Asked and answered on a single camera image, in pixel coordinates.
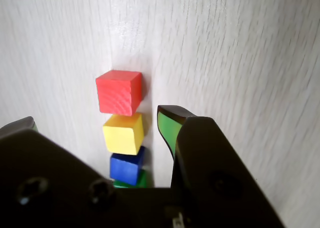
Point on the yellow wooden cube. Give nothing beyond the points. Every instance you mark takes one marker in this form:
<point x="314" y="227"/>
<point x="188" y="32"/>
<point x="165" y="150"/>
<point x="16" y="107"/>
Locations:
<point x="122" y="135"/>

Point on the red wooden cube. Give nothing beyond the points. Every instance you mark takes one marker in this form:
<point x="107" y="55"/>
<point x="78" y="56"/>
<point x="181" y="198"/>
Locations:
<point x="115" y="95"/>

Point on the green wooden cube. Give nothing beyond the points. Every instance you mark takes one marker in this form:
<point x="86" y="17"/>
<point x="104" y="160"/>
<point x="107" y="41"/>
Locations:
<point x="141" y="183"/>

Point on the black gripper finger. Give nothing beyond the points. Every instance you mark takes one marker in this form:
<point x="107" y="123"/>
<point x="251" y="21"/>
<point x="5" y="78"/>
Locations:
<point x="215" y="163"/>
<point x="50" y="188"/>

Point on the blue wooden cube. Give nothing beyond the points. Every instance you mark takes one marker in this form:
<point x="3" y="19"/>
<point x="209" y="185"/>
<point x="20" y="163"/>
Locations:
<point x="123" y="169"/>

